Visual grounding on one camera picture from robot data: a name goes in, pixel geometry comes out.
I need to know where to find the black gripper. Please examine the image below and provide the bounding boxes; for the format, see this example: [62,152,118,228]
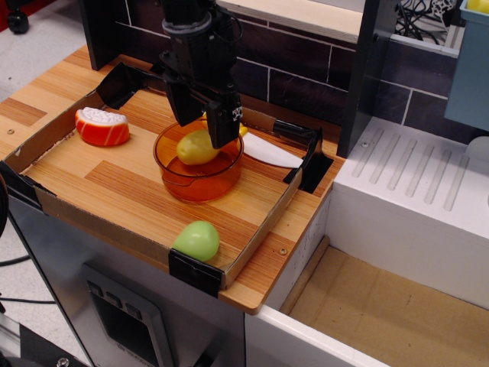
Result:
[160,22,242,148]

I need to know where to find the yellow toy potato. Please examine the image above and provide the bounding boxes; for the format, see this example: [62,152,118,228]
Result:
[176,128,220,165]

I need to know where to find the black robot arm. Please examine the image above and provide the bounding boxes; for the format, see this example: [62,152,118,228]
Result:
[160,1,243,148]

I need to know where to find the orange transparent plastic pot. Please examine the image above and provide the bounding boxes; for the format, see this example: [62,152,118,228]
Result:
[154,120,244,203]

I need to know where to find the salmon sushi toy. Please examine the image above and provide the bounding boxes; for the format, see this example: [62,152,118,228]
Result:
[75,107,130,147]

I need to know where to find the green toy pear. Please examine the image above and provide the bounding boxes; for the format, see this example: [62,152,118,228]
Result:
[173,221,220,261]

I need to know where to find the silver toy oven front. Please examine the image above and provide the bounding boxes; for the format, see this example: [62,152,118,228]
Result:
[9,197,245,366]

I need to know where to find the white toy sink unit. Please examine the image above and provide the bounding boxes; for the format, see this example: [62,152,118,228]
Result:
[245,119,488,366]

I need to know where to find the blue plastic bin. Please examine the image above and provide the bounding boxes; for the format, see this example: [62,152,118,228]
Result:
[445,1,488,131]

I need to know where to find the yellow handled toy knife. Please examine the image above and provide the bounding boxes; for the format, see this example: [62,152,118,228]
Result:
[201,111,304,169]

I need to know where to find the black cable bundle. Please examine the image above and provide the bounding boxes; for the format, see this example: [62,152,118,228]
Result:
[393,0,465,42]

